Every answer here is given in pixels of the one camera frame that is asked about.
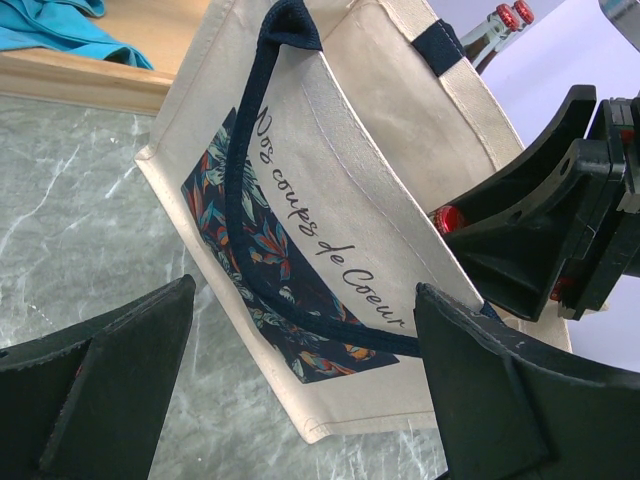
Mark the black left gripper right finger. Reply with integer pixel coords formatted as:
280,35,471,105
414,284,639,479

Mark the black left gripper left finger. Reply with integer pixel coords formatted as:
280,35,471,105
1,275,196,479

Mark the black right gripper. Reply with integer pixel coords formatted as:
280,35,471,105
444,85,639,321

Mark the Coca-Cola glass bottle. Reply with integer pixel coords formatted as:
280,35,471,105
513,0,535,31
428,205,470,236
460,3,523,74

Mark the beige canvas tote bag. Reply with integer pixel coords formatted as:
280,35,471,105
133,0,574,446

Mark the turquoise t-shirt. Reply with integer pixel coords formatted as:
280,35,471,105
1,0,153,70

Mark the wooden clothes rack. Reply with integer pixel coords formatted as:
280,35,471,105
1,0,209,114

